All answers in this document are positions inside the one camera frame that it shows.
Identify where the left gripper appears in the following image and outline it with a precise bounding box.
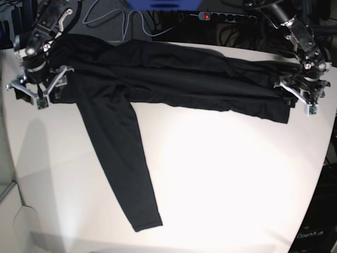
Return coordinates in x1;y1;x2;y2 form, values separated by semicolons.
274;75;331;116

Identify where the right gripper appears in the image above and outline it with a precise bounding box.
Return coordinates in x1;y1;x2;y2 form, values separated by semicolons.
5;65;74;110

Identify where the dark long-sleeve T-shirt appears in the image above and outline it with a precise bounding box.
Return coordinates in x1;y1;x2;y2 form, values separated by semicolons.
49;34;299;232

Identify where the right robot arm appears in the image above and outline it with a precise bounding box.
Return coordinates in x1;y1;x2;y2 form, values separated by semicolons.
6;1;83;110

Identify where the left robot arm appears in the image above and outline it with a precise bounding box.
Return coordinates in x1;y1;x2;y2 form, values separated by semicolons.
242;1;332;115

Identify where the glass side panel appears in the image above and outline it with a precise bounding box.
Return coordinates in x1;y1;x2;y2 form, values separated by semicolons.
1;115;15;199

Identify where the blue plastic bin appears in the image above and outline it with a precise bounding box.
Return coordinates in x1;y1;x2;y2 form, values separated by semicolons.
126;0;202;11

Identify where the black OpenArm control box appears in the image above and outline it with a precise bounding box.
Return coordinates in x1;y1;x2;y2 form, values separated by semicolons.
289;163;336;252

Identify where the light grey cable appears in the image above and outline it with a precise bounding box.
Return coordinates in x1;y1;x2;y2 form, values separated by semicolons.
82;7;199;42

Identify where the grey power strip red switch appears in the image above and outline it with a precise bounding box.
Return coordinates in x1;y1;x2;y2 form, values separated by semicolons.
197;12;257;25

